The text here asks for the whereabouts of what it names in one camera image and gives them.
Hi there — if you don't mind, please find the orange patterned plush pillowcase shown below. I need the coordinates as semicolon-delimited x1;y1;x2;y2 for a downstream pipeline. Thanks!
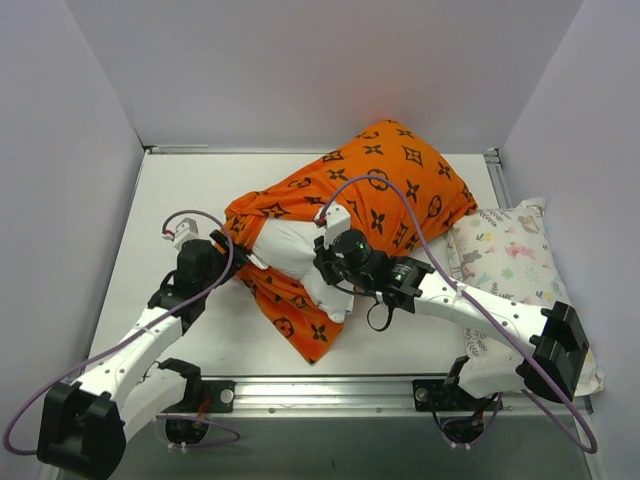
225;120;477;364

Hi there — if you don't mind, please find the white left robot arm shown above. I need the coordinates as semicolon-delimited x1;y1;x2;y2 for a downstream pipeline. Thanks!
36;231;249;479

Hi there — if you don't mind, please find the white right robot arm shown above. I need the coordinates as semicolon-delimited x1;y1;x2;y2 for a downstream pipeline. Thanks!
313;229;589;409

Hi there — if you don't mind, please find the white floral deer pillow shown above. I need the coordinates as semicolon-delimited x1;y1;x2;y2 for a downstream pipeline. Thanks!
445;197;605;398

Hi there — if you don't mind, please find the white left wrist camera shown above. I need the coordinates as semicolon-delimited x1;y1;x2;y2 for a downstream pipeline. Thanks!
162;217;200;251

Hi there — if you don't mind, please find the aluminium back frame rail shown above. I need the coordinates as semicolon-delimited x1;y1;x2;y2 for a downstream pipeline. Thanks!
140;144;501;157

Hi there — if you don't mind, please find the aluminium frame rail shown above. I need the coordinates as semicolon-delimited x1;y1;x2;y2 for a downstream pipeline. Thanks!
484;147;514;208
140;144;501;157
55;375;594;420

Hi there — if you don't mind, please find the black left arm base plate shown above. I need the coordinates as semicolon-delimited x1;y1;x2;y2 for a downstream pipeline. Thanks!
167;379;236;414

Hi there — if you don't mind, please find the aluminium front frame rail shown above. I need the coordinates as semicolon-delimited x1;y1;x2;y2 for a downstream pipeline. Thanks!
55;375;594;420

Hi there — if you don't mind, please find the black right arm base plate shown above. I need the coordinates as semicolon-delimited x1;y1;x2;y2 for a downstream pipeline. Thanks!
412;379;498;413

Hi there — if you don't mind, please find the aluminium right frame rail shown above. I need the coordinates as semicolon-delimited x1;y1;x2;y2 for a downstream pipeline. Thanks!
484;147;514;208

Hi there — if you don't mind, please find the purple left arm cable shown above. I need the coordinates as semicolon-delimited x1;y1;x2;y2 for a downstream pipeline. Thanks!
1;209;243;456

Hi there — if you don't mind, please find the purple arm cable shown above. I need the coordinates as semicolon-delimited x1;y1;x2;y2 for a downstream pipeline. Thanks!
1;209;243;456
314;174;599;455

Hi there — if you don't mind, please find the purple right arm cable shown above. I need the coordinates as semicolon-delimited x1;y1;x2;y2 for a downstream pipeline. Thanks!
314;174;599;455

